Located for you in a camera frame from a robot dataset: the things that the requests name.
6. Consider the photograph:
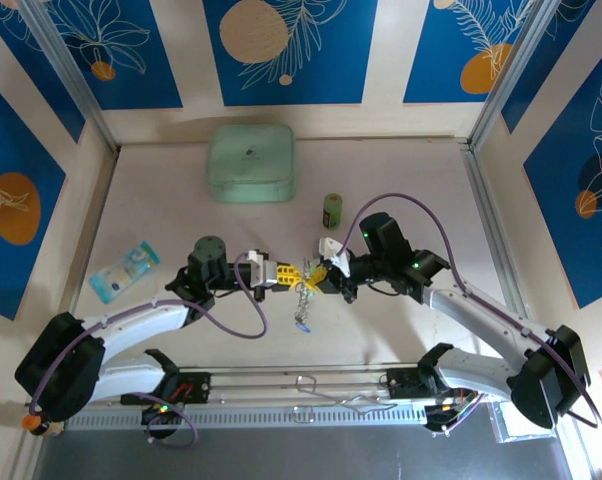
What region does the large metal keyring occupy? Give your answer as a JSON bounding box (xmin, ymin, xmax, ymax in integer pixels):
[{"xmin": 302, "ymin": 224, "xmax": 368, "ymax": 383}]
[{"xmin": 293, "ymin": 257, "xmax": 318, "ymax": 326}]

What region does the green cylindrical can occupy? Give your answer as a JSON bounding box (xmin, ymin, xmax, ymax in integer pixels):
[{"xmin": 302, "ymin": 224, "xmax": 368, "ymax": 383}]
[{"xmin": 322, "ymin": 193, "xmax": 343, "ymax": 231}]

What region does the blue white wipes packet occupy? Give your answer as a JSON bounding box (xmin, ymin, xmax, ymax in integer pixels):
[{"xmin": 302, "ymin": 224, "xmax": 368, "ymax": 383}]
[{"xmin": 89, "ymin": 240, "xmax": 161, "ymax": 304}]

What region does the mint green square case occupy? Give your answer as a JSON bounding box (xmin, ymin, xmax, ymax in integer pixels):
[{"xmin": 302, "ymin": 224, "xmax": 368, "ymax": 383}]
[{"xmin": 205, "ymin": 124, "xmax": 298, "ymax": 204}]

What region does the small bottle with orange cap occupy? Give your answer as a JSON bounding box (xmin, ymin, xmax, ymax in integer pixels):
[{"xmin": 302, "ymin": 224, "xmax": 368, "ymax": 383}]
[{"xmin": 21, "ymin": 413, "xmax": 66, "ymax": 439}]

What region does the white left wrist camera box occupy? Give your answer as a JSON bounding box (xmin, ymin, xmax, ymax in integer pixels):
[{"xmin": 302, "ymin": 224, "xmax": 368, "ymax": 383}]
[{"xmin": 247, "ymin": 249, "xmax": 282, "ymax": 289}]

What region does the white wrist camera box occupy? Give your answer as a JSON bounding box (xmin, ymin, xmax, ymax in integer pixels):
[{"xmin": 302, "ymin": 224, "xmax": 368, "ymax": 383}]
[
  {"xmin": 247, "ymin": 249, "xmax": 282, "ymax": 289},
  {"xmin": 316, "ymin": 237, "xmax": 352, "ymax": 279}
]

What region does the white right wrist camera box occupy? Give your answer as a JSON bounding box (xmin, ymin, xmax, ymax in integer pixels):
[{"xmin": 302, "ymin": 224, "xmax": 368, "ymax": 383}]
[{"xmin": 316, "ymin": 237, "xmax": 352, "ymax": 279}]

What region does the bent metal wire hook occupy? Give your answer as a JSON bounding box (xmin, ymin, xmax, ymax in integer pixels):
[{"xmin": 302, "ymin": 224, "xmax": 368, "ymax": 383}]
[{"xmin": 293, "ymin": 374, "xmax": 397, "ymax": 416}]

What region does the aluminium mounting rail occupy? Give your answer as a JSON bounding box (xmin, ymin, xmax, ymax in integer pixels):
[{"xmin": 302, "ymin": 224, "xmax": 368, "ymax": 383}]
[{"xmin": 25, "ymin": 357, "xmax": 567, "ymax": 409}]

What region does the aluminium table side rail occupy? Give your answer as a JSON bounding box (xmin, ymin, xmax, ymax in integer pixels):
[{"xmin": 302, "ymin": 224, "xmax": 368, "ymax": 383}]
[
  {"xmin": 460, "ymin": 142, "xmax": 537, "ymax": 334},
  {"xmin": 65, "ymin": 149, "xmax": 121, "ymax": 321}
]

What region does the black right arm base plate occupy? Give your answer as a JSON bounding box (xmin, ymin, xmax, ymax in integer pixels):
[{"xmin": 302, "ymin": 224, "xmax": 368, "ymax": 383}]
[{"xmin": 386, "ymin": 367, "xmax": 480, "ymax": 401}]

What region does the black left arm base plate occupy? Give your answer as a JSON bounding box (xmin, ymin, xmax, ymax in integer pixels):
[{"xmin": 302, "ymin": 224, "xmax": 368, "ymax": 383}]
[{"xmin": 119, "ymin": 370, "xmax": 212, "ymax": 406}]

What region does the grey slotted cable duct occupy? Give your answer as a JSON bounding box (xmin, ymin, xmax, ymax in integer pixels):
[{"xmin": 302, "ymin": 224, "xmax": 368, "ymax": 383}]
[{"xmin": 63, "ymin": 403, "xmax": 432, "ymax": 429}]

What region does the black connector box with wires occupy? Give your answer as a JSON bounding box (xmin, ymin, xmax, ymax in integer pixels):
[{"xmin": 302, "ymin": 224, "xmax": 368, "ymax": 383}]
[
  {"xmin": 424, "ymin": 403, "xmax": 465, "ymax": 434},
  {"xmin": 140, "ymin": 403, "xmax": 183, "ymax": 427}
]

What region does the blue floral wall panel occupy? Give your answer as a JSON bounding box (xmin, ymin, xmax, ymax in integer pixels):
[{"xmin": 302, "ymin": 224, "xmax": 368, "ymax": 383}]
[
  {"xmin": 0, "ymin": 0, "xmax": 87, "ymax": 145},
  {"xmin": 48, "ymin": 0, "xmax": 185, "ymax": 112},
  {"xmin": 500, "ymin": 0, "xmax": 602, "ymax": 135},
  {"xmin": 403, "ymin": 0, "xmax": 550, "ymax": 105},
  {"xmin": 0, "ymin": 69, "xmax": 67, "ymax": 321},
  {"xmin": 202, "ymin": 0, "xmax": 380, "ymax": 107},
  {"xmin": 523, "ymin": 47, "xmax": 602, "ymax": 310}
]

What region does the aluminium frame post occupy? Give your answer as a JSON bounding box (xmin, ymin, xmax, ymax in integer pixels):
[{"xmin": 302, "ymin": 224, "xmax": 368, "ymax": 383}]
[
  {"xmin": 466, "ymin": 0, "xmax": 580, "ymax": 151},
  {"xmin": 16, "ymin": 0, "xmax": 121, "ymax": 155}
]

